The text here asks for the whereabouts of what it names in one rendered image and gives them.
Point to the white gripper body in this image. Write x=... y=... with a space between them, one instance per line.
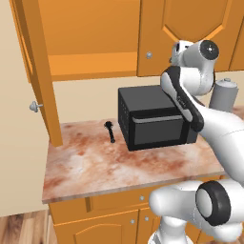
x=179 y=53

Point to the orange wall cabinet carcass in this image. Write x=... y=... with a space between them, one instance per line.
x=92 y=38

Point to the black microwave oven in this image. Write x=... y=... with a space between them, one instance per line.
x=152 y=124

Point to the grey metal canister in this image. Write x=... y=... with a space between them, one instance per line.
x=224 y=95

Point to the grey round drawer knob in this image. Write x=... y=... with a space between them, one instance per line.
x=141 y=198

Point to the grey round door knob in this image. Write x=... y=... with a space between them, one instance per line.
x=132 y=221
x=149 y=55
x=146 y=219
x=34 y=106

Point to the orange drawer front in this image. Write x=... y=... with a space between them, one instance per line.
x=117 y=200

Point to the orange arched wall cabinet door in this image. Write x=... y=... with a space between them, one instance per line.
x=155 y=28

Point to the orange base cabinet door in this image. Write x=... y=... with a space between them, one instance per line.
x=144 y=232
x=95 y=228

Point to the orange open cabinet door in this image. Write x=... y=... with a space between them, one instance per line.
x=44 y=95

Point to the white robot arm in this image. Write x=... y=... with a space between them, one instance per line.
x=219 y=133

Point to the black kitchen tool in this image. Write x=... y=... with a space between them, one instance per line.
x=111 y=131

